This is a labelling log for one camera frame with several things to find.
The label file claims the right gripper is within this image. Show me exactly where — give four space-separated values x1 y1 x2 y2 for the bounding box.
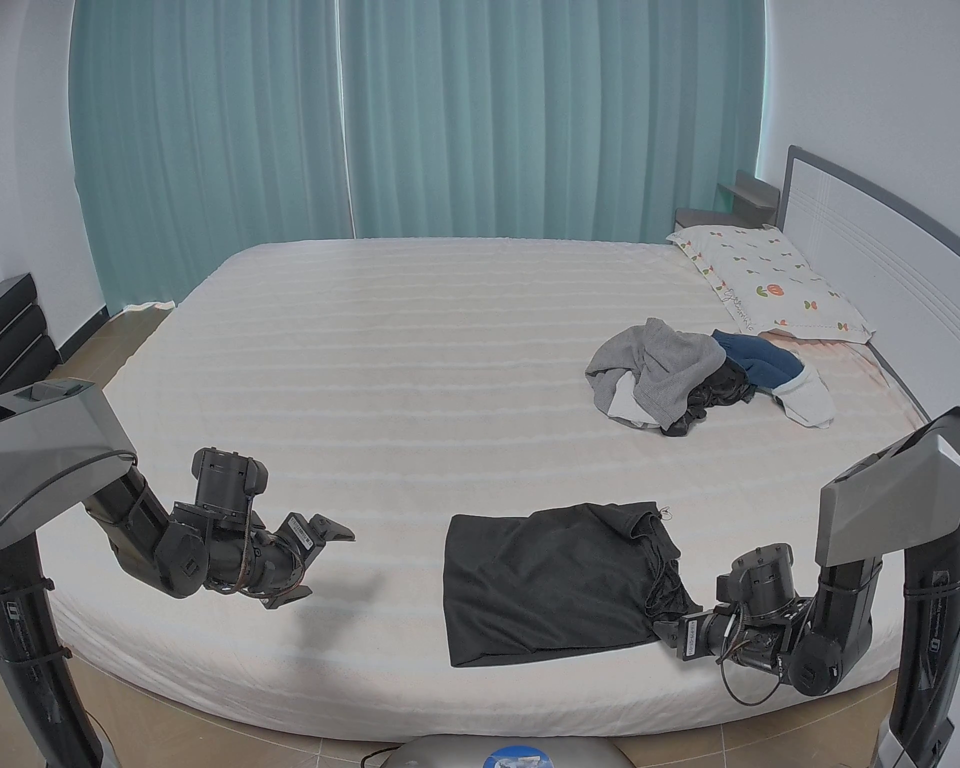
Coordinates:
675 611 781 669

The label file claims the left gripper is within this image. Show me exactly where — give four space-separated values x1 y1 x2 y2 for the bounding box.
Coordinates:
225 512 356 610

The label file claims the black T-shirt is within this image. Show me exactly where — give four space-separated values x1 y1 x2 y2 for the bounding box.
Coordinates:
442 501 705 669

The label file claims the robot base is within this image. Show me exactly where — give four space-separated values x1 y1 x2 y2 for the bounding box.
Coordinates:
390 735 625 768

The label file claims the bed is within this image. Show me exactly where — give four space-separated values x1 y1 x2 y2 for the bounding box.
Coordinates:
33 144 960 740

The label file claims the pile of clothes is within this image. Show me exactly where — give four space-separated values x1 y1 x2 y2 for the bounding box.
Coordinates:
585 317 837 440

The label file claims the white printed pillow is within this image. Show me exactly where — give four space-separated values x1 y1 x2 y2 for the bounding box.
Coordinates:
666 223 877 345

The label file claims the black chest of drawers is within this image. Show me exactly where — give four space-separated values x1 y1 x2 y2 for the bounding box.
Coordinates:
0 273 61 391

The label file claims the grey bedside table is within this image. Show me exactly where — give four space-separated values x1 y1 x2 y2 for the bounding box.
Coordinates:
672 168 781 230

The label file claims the blue-green curtain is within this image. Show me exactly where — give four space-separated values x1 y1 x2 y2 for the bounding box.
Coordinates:
341 0 768 243
67 0 355 313

